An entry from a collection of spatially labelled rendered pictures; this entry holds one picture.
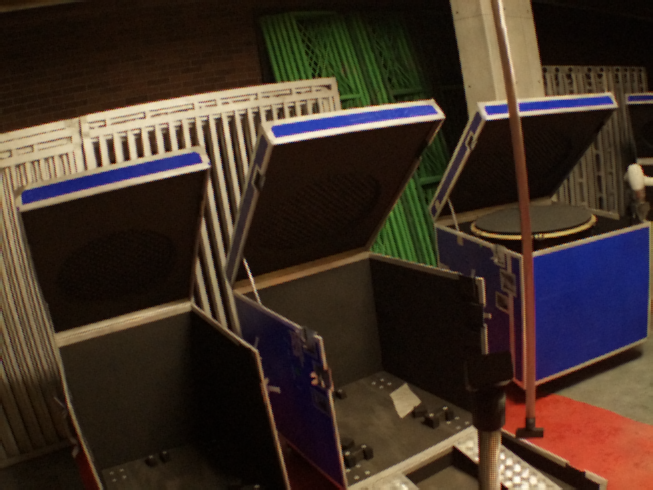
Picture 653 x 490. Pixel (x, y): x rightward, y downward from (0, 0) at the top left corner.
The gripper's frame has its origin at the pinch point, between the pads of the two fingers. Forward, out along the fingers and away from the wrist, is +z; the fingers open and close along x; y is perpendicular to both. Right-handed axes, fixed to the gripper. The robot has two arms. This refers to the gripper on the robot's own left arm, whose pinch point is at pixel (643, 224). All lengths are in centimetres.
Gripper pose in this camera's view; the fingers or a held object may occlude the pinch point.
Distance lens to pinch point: 375.7
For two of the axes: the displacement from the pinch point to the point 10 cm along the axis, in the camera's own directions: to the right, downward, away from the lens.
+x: 9.6, -1.9, 2.2
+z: 1.8, 9.8, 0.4
